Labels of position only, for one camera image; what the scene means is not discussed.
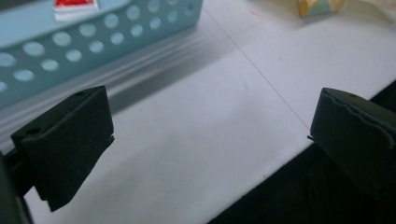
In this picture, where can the lemon print fabric bag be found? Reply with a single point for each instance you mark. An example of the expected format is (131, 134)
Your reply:
(320, 6)

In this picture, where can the red and white packet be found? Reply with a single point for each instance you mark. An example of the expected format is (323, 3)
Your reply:
(74, 7)

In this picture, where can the light blue perforated plastic basket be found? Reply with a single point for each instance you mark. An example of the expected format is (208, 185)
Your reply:
(15, 28)

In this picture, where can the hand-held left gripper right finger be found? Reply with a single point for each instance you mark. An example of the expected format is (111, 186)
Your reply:
(355, 137)

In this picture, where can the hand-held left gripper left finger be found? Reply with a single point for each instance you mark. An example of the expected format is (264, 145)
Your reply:
(68, 140)

